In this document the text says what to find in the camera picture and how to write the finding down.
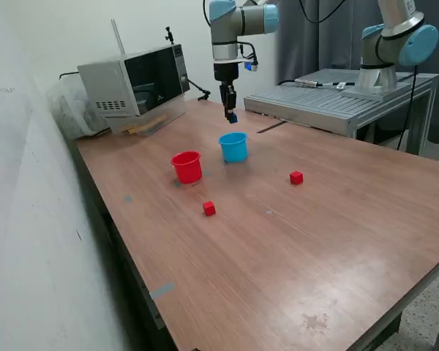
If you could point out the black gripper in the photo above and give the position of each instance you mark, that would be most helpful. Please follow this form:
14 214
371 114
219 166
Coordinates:
227 73

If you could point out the blue cube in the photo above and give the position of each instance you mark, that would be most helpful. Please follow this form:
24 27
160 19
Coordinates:
234 118

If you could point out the red cube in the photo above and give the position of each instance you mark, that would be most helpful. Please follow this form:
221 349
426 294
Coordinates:
209 208
296 178

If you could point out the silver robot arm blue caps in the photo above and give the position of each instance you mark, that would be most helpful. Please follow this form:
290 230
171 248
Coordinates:
223 40

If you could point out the aluminium robot base platform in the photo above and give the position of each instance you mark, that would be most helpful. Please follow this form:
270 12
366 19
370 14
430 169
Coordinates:
314 106

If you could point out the blue plastic cup bin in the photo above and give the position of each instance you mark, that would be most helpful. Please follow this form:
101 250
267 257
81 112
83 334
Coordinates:
234 150

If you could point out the red plastic cup bin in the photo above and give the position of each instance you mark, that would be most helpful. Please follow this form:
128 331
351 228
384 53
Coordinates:
186 170

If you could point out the black tape strip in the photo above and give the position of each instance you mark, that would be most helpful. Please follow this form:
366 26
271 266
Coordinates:
272 127

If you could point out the clear acrylic stand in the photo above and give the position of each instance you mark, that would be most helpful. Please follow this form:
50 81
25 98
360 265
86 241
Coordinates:
170 109

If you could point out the light wooden stick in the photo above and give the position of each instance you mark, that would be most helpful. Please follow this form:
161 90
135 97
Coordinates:
128 129
151 122

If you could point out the silver metal cylinder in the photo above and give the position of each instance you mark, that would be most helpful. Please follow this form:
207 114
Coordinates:
309 83

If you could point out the white label tag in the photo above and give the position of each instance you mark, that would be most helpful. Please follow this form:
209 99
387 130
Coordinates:
341 86

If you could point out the silver microwave oven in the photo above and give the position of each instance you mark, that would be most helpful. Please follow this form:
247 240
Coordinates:
106 80

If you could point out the white thin rod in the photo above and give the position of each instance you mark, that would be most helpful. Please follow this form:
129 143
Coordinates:
118 38

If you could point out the small grey tape piece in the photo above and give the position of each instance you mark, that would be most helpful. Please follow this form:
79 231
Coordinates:
127 198

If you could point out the clear plastic bag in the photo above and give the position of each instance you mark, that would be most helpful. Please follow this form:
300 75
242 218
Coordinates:
69 109

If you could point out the long grey tape strip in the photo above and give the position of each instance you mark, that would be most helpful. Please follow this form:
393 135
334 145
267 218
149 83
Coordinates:
162 290

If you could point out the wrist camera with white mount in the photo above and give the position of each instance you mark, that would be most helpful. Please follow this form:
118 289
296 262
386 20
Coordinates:
248 66

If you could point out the small black camera mount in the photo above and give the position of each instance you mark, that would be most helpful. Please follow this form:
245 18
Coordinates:
168 36

